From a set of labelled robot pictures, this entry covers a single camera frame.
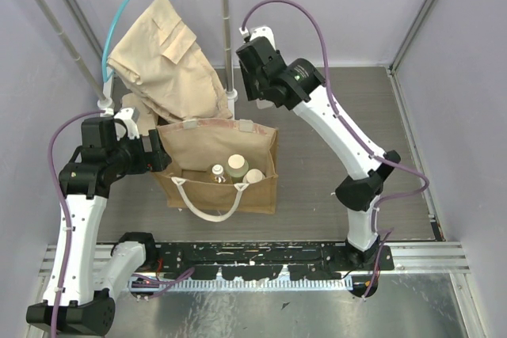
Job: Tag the green bottle cream cap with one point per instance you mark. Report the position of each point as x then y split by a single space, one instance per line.
236 168

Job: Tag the beige cloth trousers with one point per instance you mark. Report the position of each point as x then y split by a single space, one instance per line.
159 60

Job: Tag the white slotted cable duct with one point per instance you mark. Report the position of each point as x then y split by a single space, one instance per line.
281 284

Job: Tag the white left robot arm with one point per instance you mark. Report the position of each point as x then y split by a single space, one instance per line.
78 301

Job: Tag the brown burlap canvas bag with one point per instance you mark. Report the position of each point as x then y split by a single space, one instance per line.
196 145

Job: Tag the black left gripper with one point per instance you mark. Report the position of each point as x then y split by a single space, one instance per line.
157 150

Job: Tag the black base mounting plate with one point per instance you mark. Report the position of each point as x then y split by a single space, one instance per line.
247 260

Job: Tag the white rectangular bottle dark cap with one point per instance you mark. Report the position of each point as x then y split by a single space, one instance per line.
263 104

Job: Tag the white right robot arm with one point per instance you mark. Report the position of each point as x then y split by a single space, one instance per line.
300 88

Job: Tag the clear amber liquid bottle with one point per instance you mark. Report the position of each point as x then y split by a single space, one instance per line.
218 174

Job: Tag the aluminium frame rail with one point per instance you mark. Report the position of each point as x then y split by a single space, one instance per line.
408 256

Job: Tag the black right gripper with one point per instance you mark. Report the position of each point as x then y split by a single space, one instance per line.
249 89

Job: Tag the cream bottle with cap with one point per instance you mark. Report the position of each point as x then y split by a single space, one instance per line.
253 176

